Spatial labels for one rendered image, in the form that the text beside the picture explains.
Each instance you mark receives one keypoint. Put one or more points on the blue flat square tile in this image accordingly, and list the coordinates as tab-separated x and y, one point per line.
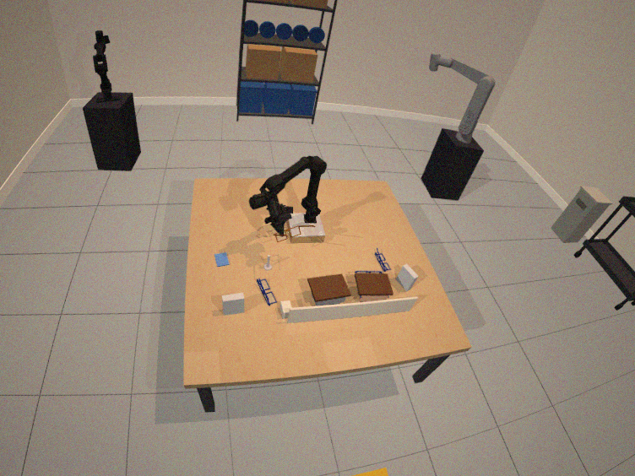
221	259

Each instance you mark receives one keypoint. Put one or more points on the long white rectangular panel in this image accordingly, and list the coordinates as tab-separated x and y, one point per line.
372	308

